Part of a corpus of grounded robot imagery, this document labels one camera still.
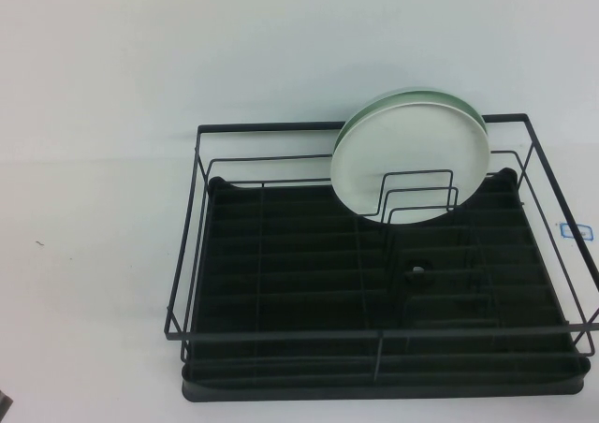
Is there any black wire dish rack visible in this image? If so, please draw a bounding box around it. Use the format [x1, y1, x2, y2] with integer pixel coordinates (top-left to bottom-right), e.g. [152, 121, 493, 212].
[166, 111, 599, 367]

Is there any blue outlined table sticker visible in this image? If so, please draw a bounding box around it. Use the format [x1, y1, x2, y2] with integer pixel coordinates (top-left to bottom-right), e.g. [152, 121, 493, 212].
[556, 220, 595, 242]

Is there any pale green round plate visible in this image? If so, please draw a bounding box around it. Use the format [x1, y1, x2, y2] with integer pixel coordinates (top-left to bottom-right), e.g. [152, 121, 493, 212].
[335, 87, 483, 139]

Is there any white round plate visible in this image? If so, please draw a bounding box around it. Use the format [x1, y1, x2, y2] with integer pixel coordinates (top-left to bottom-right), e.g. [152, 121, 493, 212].
[329, 98, 492, 226]

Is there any black plastic drip tray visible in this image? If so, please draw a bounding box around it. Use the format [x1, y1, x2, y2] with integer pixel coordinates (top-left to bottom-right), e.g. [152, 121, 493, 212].
[180, 169, 592, 401]

